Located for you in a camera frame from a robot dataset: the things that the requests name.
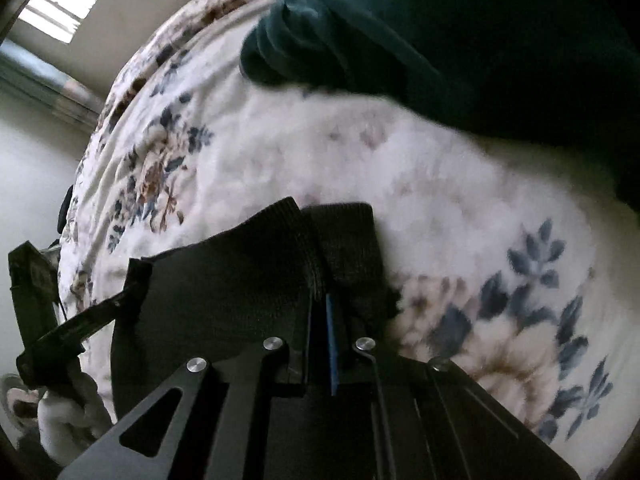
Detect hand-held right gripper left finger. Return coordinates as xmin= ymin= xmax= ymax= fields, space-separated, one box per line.
xmin=57 ymin=295 xmax=315 ymax=480

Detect teal plush blanket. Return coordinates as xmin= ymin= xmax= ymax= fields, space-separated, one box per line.
xmin=240 ymin=0 xmax=640 ymax=207

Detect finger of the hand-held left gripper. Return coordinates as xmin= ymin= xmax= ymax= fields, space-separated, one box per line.
xmin=50 ymin=287 xmax=134 ymax=348

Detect grey-green curtain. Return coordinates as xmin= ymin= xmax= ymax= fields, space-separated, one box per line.
xmin=0 ymin=40 xmax=107 ymax=127

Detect dark striped sweater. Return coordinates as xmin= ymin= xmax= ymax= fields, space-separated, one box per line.
xmin=110 ymin=197 xmax=401 ymax=411

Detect person's left forearm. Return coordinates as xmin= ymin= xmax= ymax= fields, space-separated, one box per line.
xmin=7 ymin=367 xmax=117 ymax=463

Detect floral bed sheet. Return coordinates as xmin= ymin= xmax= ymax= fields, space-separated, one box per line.
xmin=57 ymin=0 xmax=632 ymax=480

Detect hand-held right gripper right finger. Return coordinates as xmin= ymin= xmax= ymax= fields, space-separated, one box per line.
xmin=325 ymin=294 xmax=582 ymax=480

